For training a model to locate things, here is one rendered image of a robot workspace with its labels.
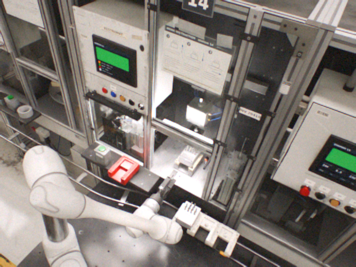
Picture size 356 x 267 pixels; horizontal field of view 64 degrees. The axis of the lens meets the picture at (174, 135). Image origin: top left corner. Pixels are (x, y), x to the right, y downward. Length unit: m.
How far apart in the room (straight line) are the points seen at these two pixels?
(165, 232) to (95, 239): 0.62
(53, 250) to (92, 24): 1.10
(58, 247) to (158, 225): 0.52
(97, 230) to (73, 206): 0.82
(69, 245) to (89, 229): 0.33
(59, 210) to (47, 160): 0.20
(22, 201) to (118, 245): 1.39
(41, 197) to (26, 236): 1.77
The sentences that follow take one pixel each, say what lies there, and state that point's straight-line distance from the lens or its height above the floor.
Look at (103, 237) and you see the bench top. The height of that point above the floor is 0.68.
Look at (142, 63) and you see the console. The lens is 1.34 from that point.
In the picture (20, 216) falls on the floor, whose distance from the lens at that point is 2.92.
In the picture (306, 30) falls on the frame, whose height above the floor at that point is 2.01.
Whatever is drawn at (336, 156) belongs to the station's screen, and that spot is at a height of 1.63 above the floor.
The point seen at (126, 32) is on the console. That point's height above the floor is 1.80.
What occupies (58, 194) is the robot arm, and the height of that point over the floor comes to 1.51.
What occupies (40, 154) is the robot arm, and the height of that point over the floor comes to 1.52.
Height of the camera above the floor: 2.37
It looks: 45 degrees down
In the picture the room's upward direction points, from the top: 6 degrees clockwise
